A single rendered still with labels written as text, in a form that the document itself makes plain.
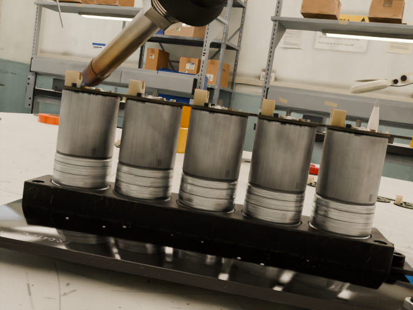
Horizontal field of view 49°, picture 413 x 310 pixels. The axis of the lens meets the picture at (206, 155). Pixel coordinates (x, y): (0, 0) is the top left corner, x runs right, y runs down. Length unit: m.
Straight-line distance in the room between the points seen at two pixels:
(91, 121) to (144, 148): 0.02
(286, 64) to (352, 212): 4.64
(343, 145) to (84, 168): 0.10
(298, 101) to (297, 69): 2.23
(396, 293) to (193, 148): 0.09
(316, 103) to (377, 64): 2.20
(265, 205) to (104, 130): 0.07
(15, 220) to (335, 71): 4.58
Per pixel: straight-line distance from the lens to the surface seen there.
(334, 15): 2.67
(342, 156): 0.18
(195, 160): 0.18
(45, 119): 0.72
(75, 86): 0.20
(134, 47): 0.16
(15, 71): 6.19
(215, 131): 0.18
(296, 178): 0.18
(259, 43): 4.92
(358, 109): 2.51
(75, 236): 0.17
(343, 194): 0.18
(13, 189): 0.28
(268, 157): 0.18
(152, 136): 0.18
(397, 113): 2.50
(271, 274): 0.16
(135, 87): 0.19
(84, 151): 0.19
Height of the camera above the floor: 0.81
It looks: 6 degrees down
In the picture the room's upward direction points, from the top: 8 degrees clockwise
